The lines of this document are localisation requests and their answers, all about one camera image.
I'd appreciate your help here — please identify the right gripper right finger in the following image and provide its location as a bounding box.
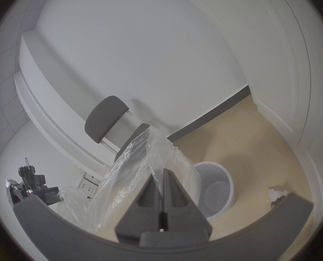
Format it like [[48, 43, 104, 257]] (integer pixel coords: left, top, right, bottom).
[[164, 169, 213, 241]]

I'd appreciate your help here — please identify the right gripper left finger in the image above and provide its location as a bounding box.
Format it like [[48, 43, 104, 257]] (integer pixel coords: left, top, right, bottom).
[[115, 169, 164, 243]]

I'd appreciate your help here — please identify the clear plastic bag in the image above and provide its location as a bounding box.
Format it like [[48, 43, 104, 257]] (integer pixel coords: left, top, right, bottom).
[[57, 125, 203, 234]]

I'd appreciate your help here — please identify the pale grey trash bin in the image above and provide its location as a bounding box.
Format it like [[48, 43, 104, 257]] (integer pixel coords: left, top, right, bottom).
[[193, 161, 236, 222]]

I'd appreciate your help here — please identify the white paper scrap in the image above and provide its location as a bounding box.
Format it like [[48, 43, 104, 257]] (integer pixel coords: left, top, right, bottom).
[[268, 188, 290, 203]]

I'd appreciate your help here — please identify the grey and white chair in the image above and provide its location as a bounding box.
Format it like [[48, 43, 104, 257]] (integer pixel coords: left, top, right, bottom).
[[84, 95, 151, 163]]

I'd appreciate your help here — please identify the white wardrobe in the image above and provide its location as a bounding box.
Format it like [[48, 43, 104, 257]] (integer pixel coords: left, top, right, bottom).
[[175, 0, 323, 228]]

